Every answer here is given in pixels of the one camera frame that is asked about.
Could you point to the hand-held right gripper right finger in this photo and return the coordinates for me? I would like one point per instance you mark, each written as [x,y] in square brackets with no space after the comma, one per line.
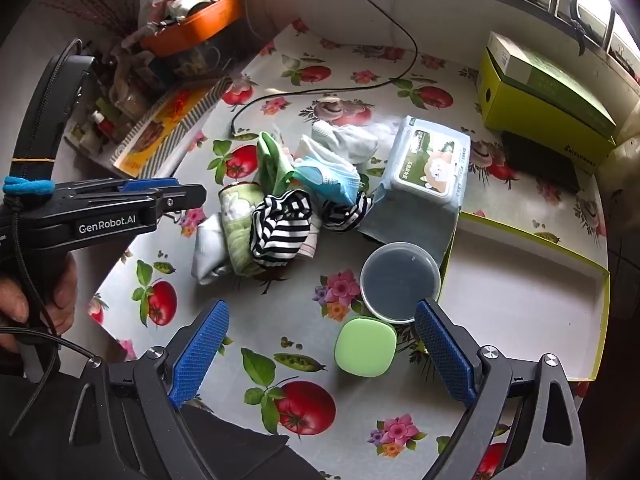
[445,355]

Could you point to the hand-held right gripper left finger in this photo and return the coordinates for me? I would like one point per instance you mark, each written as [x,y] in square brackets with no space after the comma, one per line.
[200,355]

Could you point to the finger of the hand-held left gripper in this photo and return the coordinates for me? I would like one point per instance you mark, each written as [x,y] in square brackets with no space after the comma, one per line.
[185,196]
[150,185]

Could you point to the green patterned sock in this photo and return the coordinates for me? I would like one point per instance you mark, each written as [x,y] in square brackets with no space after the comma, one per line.
[237,225]

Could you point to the white knit glove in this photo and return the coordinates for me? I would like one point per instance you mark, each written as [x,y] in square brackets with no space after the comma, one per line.
[210,255]

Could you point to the large black white striped sock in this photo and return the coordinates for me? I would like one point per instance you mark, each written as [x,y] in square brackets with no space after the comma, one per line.
[277,235]

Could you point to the yellow-green cardboard tray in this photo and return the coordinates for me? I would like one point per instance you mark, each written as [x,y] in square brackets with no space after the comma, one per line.
[525,280]

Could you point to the white towel with thin stripes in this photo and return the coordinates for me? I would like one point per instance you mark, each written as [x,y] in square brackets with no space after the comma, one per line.
[307,247]

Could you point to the plain white towel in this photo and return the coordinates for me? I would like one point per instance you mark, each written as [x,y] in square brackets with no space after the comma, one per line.
[310,150]

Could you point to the white and mint sock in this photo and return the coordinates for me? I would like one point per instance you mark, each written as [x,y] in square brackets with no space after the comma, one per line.
[350,142]

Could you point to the person's left hand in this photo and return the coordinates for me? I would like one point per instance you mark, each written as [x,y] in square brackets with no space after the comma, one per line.
[65,285]

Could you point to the yellow red printed carton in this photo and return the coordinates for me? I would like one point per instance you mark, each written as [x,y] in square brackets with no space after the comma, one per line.
[160,130]

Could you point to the green square case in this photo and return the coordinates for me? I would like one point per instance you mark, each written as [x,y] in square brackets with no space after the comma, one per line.
[362,345]

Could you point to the round clear plastic container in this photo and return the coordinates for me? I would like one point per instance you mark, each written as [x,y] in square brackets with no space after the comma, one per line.
[395,280]

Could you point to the green cloth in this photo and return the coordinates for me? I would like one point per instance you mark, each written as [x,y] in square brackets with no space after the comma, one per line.
[272,165]

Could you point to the person's dark clothing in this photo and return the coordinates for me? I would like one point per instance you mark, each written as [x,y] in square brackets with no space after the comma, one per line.
[240,445]

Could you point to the floral vinyl tablecloth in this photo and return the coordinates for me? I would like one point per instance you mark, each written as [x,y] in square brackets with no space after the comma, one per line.
[300,310]

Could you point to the dark clear storage bin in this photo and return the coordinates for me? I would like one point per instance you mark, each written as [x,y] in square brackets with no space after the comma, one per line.
[190,60]

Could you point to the blue face mask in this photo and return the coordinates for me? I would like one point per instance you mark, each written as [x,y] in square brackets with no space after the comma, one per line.
[330,180]

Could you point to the small black white striped sock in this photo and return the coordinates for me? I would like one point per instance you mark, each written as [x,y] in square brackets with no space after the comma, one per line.
[345,215]

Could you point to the orange plastic basin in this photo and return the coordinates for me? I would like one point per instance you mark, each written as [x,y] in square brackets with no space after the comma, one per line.
[200,30]

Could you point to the pale blue wet wipes pack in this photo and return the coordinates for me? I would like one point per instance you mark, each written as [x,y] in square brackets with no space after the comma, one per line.
[425,170]

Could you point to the dried purple twigs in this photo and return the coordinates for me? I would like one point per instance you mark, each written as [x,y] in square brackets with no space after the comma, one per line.
[90,5]

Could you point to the black flat box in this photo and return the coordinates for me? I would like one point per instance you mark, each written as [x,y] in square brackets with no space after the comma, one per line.
[540,165]

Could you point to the yellow-green shoe box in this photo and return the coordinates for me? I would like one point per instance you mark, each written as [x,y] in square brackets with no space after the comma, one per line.
[540,100]

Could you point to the black metal hook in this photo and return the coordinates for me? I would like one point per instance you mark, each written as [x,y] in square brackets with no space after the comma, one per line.
[577,20]

